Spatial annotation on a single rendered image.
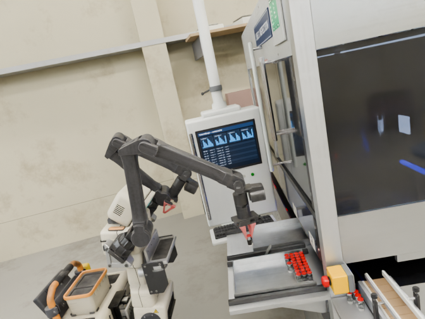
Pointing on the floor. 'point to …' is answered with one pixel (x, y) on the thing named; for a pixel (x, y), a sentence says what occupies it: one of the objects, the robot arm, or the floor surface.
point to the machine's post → (315, 135)
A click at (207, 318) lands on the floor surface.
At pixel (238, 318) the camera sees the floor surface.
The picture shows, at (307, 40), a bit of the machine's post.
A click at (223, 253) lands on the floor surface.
